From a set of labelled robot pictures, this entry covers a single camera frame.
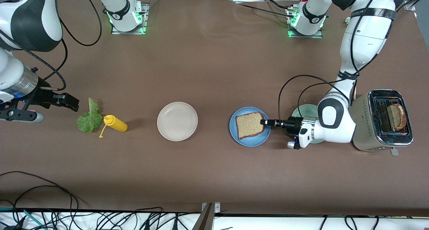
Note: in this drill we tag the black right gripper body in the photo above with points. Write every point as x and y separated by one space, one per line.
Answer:
43 96

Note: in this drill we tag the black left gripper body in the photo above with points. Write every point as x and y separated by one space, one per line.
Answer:
294 124

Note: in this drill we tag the green lettuce leaf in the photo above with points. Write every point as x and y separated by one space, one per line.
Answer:
88 121

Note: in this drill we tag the light brown bread slice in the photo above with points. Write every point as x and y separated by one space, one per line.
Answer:
249 126

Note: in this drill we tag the yellow squeeze bottle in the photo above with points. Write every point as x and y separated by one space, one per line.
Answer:
117 124

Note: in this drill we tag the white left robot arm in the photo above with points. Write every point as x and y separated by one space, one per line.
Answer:
367 39

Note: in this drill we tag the pale green plate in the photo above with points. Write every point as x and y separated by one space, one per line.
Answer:
306 110

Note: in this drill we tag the blue plate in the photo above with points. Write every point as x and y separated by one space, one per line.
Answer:
249 143

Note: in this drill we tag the white plate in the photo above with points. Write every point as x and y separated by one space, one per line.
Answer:
177 121

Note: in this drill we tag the beige metal toaster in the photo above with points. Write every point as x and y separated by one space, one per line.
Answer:
368 136

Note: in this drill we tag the white lower shelf board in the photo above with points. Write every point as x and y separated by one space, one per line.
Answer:
268 223

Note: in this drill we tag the dark crust bread slice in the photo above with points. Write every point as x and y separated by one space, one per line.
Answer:
397 118

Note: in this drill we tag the slanted aluminium profile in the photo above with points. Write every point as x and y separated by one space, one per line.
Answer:
414 4

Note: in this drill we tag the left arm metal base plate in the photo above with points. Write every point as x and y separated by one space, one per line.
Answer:
305 36

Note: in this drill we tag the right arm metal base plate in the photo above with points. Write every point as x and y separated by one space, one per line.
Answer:
144 22

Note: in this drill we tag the aluminium frame post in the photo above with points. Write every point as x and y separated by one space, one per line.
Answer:
207 220

